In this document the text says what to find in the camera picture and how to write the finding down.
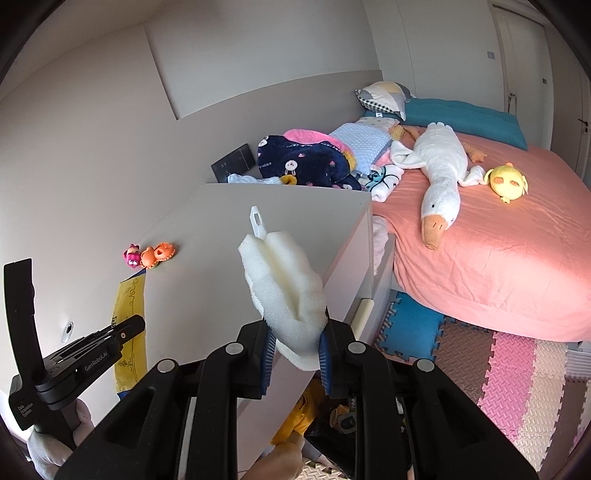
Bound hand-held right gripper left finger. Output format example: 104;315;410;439
55;320;279;480

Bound grey striped rug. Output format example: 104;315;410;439
566;346;591;380

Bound white goose plush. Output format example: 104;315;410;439
390;121;488;251

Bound beige cloth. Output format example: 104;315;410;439
240;436;305;480

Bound tan plush toy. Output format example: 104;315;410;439
392;124;424;142

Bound teal long pillow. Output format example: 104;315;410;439
362;98;528;151

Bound white crumpled cloth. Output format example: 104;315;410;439
226;173;282;186

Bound navy printed blanket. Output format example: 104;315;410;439
257;135;363;190

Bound black plastic bag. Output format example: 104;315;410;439
305;397;358;468

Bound white cartoon print cloth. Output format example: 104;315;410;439
365;164;405;204

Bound bed with pink sheet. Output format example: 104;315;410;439
372;131;591;343

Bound small printed pillow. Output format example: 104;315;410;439
358;115;400;133

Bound white wardrobe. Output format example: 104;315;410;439
406;0;591;171

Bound yellow printed bag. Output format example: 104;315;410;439
112;272;148;400

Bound foam puzzle floor mats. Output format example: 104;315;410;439
376;291;591;462

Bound small orange toy figure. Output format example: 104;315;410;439
141;242;177;270

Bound person's left hand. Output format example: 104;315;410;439
27;399;96;468

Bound patchwork pillow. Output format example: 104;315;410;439
355;82;416;121

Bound black wall switch panel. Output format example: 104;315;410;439
211;143;256;184

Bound white sponge brush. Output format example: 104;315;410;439
238;206;329;372

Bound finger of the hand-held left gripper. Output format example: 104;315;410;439
99;315;147;348

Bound yellow cartoon plush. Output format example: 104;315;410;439
271;381;324;446

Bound beige dresser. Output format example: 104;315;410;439
115;183;375;462

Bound hot pink cloth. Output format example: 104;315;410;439
283;129;352;153

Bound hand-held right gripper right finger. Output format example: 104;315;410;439
318;318;539;480

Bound yellow chick plush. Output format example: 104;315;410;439
485;161;530;205

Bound light blue fleece blanket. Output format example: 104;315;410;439
329;124;393;171

